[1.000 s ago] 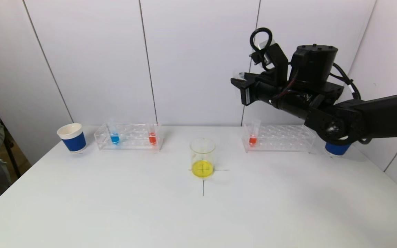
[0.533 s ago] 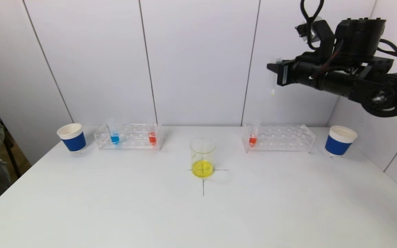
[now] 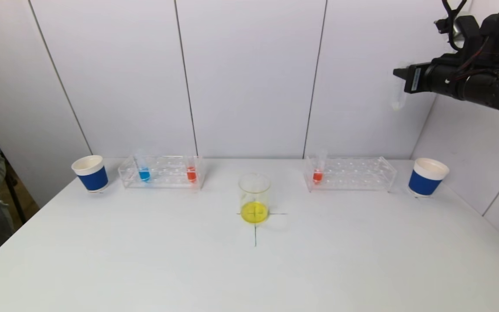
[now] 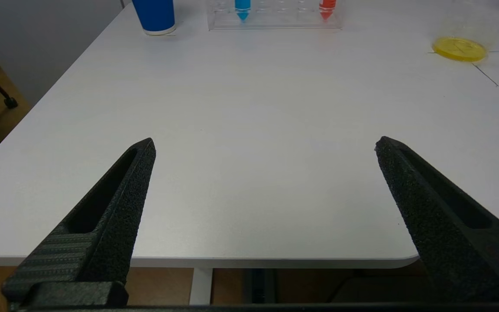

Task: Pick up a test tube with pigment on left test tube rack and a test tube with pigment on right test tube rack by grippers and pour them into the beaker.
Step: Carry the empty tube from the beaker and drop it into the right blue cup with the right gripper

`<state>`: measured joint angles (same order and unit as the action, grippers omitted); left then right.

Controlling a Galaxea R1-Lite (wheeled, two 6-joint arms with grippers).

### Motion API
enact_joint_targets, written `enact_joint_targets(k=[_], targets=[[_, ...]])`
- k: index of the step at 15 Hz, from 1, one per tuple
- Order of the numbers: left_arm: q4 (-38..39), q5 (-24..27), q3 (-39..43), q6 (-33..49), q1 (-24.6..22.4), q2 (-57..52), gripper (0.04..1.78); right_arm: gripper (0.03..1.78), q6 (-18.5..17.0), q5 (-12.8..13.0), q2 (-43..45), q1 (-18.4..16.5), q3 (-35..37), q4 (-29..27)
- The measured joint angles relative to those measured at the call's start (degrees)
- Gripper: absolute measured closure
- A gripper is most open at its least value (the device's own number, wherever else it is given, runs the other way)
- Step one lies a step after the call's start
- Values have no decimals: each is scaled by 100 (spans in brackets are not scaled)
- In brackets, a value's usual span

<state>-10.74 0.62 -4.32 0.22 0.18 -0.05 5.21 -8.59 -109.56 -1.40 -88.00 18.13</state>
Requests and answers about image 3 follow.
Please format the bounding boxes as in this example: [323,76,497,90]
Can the black camera cable loop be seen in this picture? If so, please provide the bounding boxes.
[442,0,467,26]

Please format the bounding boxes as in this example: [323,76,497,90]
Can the test tube with yellow pigment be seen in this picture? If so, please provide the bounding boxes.
[392,65,407,111]

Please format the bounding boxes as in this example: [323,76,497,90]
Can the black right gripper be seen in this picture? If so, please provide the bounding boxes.
[393,53,458,100]

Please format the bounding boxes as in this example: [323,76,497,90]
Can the black stand leg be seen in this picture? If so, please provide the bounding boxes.
[5,167,28,224]

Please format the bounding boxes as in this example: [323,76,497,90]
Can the test tube with red pigment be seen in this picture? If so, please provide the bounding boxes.
[312,150,328,185]
[185,152,198,183]

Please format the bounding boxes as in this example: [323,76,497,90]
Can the clear glass beaker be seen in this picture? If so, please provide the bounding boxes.
[238,173,271,224]

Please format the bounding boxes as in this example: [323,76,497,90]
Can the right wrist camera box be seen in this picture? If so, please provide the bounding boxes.
[435,15,482,55]

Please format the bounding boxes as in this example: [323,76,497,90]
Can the test tube with blue pigment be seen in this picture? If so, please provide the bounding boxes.
[135,149,152,183]

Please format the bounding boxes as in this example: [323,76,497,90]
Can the blue paper cup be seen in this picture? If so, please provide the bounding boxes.
[408,158,450,198]
[71,155,110,192]

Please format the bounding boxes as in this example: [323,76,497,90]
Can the clear acrylic test tube rack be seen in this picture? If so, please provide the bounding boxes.
[304,157,397,193]
[119,156,206,190]

